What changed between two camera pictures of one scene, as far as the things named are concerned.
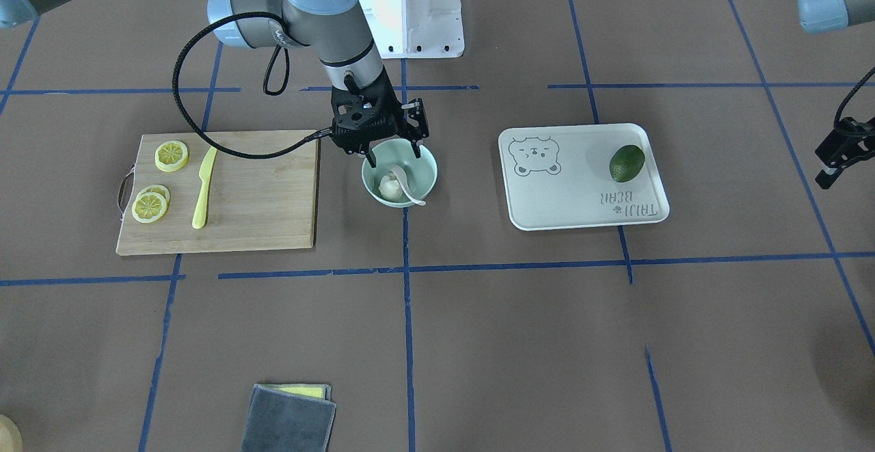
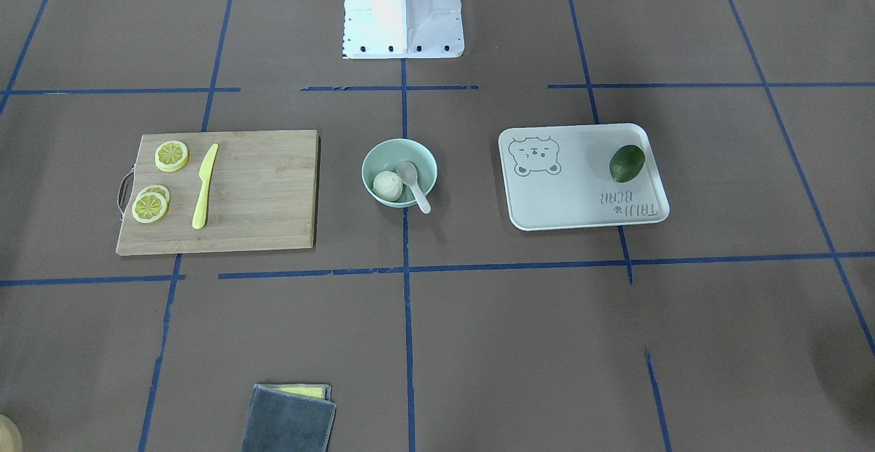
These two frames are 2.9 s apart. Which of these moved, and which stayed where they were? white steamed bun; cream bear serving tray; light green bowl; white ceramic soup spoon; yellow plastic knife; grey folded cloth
Moved: white ceramic soup spoon; white steamed bun
Stayed: cream bear serving tray; light green bowl; grey folded cloth; yellow plastic knife
